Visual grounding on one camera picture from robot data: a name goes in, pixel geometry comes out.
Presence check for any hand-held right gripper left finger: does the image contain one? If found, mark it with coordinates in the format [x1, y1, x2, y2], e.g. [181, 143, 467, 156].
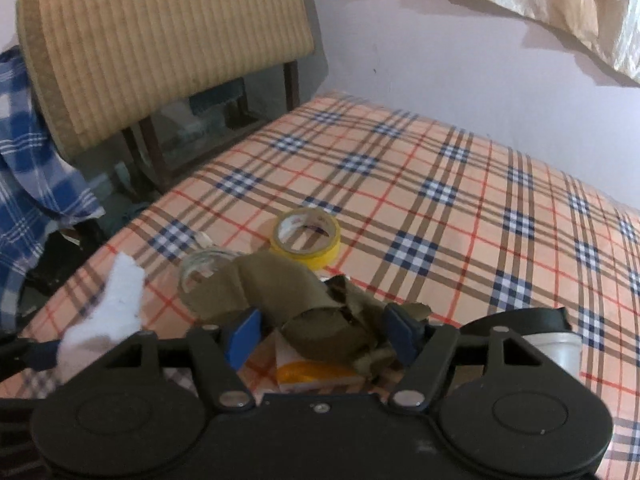
[100, 307, 264, 411]

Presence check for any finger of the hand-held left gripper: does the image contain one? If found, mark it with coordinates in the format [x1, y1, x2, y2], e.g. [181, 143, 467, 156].
[0, 337, 66, 375]

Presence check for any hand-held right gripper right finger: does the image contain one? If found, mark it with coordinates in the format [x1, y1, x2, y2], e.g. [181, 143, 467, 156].
[383, 303, 556, 413]

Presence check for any olive green cloth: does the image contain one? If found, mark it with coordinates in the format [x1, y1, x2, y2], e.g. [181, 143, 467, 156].
[181, 251, 432, 386]

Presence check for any white fluffy cloth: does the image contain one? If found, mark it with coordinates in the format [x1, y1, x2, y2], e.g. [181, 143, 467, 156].
[54, 253, 147, 380]

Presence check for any white paper cup black lid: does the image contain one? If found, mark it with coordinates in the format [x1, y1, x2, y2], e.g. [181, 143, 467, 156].
[457, 306, 584, 382]

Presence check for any clear tape roll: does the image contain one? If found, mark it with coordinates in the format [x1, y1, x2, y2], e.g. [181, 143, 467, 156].
[177, 249, 242, 307]

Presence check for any orange and white carton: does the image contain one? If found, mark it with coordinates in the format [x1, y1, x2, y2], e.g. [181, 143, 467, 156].
[274, 334, 367, 397]

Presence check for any yellow tape roll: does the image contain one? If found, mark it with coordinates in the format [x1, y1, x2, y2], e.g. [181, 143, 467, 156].
[269, 207, 343, 272]

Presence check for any blue plaid shirt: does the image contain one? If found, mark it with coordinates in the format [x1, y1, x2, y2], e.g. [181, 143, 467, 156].
[0, 46, 107, 333]

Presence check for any dark wooden chair frame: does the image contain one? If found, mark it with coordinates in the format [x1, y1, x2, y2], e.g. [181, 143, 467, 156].
[119, 57, 302, 193]

